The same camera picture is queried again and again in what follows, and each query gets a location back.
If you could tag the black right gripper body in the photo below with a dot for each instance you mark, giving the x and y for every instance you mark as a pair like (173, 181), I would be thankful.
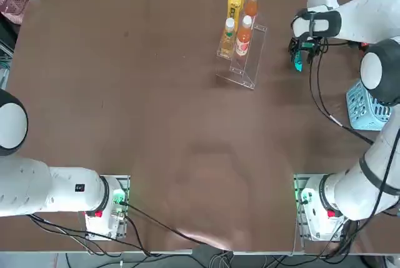
(297, 43)

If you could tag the teal potato chips packet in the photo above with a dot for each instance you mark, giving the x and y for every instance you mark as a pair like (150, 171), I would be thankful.
(299, 65)

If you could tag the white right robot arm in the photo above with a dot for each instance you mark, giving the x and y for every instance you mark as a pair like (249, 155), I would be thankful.
(359, 8)

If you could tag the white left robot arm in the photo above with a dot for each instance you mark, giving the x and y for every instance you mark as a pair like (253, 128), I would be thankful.
(62, 190)

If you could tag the clear acrylic stepped shelf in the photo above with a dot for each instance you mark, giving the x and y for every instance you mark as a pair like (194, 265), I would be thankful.
(247, 68)

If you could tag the light blue plastic basket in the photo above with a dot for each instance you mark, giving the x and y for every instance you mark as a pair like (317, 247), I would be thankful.
(359, 108)

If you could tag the orange juice bottle white cap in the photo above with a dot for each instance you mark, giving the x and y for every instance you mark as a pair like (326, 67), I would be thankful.
(251, 7)
(242, 38)

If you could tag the pale tea bottle white cap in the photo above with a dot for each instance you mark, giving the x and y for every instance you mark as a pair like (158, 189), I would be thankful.
(227, 38)

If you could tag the yellow bottle orange cap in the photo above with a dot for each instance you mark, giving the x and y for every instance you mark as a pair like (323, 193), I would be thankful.
(235, 4)

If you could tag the pink plastic crate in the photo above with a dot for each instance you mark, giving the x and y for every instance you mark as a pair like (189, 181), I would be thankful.
(12, 7)

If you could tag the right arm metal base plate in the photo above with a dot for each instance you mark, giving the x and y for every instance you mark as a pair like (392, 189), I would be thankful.
(298, 186)

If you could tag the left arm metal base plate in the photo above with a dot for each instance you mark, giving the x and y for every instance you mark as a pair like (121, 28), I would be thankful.
(124, 183)

